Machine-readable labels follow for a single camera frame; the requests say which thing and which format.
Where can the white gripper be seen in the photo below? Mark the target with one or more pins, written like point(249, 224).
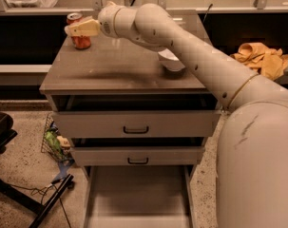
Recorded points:
point(105, 20)

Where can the red coke can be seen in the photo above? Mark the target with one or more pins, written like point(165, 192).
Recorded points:
point(79, 42)

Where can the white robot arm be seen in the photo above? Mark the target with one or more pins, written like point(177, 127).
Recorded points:
point(252, 159)

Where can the grey drawer cabinet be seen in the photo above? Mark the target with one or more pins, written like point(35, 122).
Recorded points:
point(115, 75)

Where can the open bottom drawer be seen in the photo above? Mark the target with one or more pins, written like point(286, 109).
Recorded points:
point(139, 196)

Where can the white ceramic bowl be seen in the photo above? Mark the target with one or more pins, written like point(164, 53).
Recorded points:
point(170, 61)

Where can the black chair base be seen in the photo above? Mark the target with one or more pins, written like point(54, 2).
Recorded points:
point(31, 171)

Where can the yellow crumpled cloth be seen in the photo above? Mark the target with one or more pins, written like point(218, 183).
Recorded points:
point(268, 62)

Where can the top drawer with black handle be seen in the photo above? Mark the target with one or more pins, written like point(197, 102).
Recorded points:
point(137, 124)

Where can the drawer with black handle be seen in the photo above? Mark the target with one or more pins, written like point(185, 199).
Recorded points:
point(137, 124)
point(165, 155)

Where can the wire basket with items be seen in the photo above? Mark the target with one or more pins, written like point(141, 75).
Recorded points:
point(53, 142)

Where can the middle drawer with black handle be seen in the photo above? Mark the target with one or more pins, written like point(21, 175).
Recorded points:
point(165, 155)

